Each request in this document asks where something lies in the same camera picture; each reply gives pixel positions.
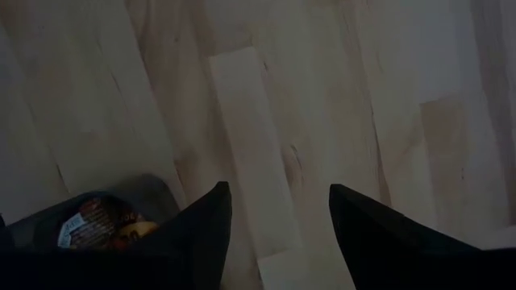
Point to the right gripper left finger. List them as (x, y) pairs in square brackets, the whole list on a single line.
[(193, 249)]

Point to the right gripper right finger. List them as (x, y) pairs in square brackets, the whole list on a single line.
[(395, 258)]

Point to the orange foil spice packet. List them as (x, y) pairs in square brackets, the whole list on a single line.
[(96, 225)]

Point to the gray plastic bin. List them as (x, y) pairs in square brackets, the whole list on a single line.
[(153, 193)]

